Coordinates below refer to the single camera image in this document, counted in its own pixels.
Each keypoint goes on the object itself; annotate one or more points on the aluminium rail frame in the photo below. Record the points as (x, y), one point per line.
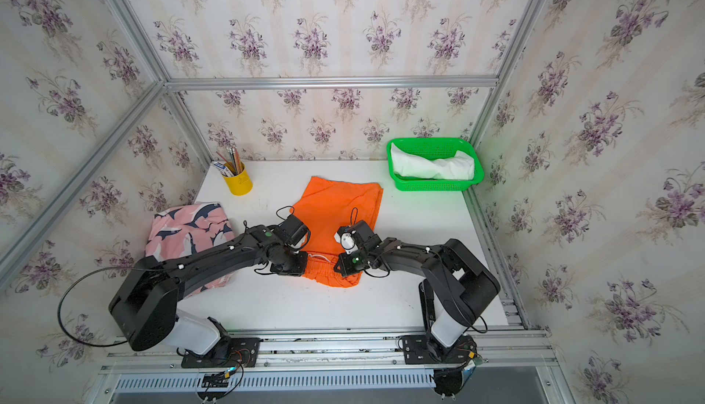
(283, 362)

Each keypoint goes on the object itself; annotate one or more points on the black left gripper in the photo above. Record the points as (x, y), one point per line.
(299, 271)

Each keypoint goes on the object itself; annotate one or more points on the orange cloth garment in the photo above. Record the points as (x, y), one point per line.
(326, 206)

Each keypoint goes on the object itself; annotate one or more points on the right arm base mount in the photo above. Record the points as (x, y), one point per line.
(425, 349)

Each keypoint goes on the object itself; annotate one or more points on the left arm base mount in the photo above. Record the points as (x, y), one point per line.
(227, 352)

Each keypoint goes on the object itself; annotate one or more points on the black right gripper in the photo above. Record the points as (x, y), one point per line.
(343, 269)

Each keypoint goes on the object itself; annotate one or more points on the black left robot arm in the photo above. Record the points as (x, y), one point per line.
(146, 305)

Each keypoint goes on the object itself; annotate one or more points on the green plastic basket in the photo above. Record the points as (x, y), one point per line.
(432, 149)

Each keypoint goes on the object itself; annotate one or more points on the colored pencils bundle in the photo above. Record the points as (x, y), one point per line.
(232, 160)

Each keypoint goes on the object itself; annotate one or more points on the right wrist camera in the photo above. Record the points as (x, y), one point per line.
(345, 238)

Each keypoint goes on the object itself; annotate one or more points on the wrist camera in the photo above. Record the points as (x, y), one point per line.
(345, 238)
(293, 232)

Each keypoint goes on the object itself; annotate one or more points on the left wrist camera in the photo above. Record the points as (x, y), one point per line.
(293, 232)

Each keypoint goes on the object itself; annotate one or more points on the pink shark print garment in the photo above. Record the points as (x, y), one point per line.
(182, 231)

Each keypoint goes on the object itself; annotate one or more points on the white shorts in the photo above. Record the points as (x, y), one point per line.
(460, 167)

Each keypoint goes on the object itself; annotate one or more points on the yellow pencil cup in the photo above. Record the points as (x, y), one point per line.
(239, 185)

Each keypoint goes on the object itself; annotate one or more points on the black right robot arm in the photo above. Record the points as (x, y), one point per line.
(463, 285)

